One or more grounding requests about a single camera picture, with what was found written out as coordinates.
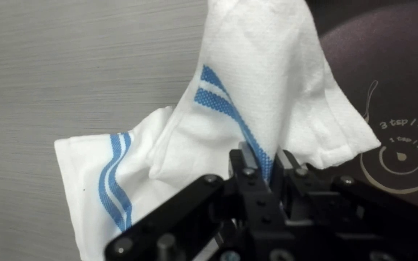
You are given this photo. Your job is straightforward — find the white cloth with blue stripes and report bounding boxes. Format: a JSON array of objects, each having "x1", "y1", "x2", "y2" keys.
[{"x1": 54, "y1": 0, "x2": 381, "y2": 261}]

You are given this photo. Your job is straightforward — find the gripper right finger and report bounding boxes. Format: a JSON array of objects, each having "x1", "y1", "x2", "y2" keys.
[{"x1": 272, "y1": 147, "x2": 418, "y2": 261}]

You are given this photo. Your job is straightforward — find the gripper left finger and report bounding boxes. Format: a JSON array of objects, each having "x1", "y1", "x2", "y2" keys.
[{"x1": 104, "y1": 142, "x2": 272, "y2": 261}]

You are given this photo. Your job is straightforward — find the dark pan with measure markings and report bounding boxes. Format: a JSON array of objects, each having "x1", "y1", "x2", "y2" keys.
[{"x1": 305, "y1": 0, "x2": 418, "y2": 215}]

